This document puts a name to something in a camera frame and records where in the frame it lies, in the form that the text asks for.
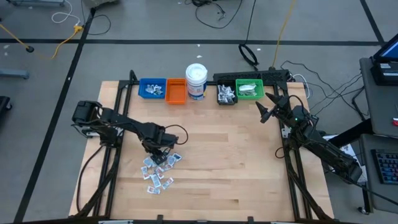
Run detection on black desk bar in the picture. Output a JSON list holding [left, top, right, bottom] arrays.
[[328, 118, 374, 149]]

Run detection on black plastic basket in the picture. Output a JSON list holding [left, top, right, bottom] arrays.
[[216, 79, 239, 106]]

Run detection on orange plastic basket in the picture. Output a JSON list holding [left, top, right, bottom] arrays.
[[165, 77, 188, 105]]

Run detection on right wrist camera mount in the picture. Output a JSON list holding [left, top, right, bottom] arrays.
[[291, 105, 312, 124]]

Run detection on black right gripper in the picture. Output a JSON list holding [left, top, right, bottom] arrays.
[[256, 92, 294, 124]]

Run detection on black laptop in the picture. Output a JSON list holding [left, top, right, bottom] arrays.
[[371, 41, 398, 87]]

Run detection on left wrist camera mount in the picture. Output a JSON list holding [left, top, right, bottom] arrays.
[[161, 133, 180, 147]]

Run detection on grey cart leg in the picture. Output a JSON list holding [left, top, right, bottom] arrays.
[[0, 68, 30, 80]]

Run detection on black perforated tray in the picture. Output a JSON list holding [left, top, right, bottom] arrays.
[[213, 69, 290, 83]]

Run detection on yellow extension cord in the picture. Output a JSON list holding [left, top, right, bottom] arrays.
[[0, 23, 85, 60]]

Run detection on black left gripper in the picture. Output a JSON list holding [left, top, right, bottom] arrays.
[[148, 146, 171, 166]]

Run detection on black keyboard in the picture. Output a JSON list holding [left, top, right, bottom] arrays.
[[371, 148, 398, 185]]

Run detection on yellow hanging cable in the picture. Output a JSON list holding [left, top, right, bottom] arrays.
[[272, 0, 296, 68]]

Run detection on blue plastic basket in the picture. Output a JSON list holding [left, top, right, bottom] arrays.
[[138, 77, 168, 100]]

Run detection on black caster base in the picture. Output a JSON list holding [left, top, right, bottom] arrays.
[[0, 95, 13, 113]]

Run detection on grey desk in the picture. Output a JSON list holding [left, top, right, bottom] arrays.
[[360, 133, 398, 215], [359, 57, 398, 138]]

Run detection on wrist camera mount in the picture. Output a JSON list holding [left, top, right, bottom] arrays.
[[291, 105, 312, 124], [161, 133, 180, 147]]

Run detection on black hanging cable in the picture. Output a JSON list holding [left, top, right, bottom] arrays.
[[238, 0, 260, 71]]

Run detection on black floor cable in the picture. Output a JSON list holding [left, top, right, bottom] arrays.
[[186, 0, 244, 30]]

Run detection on green plastic basket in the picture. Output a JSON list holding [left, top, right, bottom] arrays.
[[235, 78, 266, 101]]

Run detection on white disinfecting wipes canister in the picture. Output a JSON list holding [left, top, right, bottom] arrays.
[[185, 63, 208, 101]]

